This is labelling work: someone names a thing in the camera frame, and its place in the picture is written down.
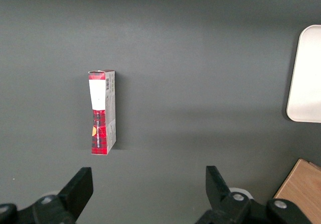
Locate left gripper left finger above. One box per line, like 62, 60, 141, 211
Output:
32, 167, 94, 224

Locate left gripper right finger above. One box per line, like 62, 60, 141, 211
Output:
195, 166, 269, 224

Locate red tartan cardboard box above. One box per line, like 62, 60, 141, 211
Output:
87, 69, 117, 156

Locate wooden board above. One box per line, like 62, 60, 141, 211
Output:
273, 158, 321, 211

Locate white rectangular plastic tray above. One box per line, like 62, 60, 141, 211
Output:
286, 25, 321, 124

